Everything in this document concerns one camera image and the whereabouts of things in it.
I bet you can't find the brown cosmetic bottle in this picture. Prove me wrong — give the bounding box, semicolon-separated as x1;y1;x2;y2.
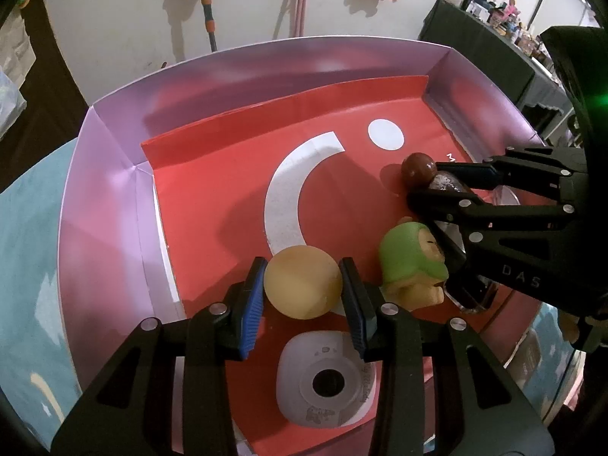
401;152;476;195

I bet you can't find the white cabinet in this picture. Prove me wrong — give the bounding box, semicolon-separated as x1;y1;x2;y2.
527;0;599;34

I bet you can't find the pink stick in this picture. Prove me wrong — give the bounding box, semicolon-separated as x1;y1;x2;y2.
285;0;312;39

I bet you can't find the pink cardboard box red inside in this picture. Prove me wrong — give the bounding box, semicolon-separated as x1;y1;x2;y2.
56;34;547;456

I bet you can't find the amber round soap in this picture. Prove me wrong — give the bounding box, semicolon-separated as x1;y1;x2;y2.
263;245;344;320
559;314;579;343

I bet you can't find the dark brown door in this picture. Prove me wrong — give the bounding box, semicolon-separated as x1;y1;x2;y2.
0;0;91;191

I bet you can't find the green toy figure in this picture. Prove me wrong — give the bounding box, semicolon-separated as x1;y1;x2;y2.
377;217;450;309

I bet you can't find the mop stick with orange grip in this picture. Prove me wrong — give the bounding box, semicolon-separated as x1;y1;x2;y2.
199;0;218;53

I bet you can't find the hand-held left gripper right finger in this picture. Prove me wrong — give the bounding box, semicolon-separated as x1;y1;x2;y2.
338;256;556;456

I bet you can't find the row of cosmetics bottles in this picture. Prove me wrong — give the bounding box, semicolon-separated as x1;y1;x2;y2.
430;0;554;65

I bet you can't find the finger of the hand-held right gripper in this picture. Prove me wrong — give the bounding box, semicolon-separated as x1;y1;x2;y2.
458;145;590;200
407;189;578;271

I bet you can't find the table with dark cloth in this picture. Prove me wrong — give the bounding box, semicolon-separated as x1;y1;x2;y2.
418;0;578;138

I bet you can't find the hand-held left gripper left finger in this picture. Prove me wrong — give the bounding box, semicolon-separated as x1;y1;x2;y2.
50;256;267;456

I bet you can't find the black glass bottle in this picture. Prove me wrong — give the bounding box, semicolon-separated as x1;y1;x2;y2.
442;228;499;315

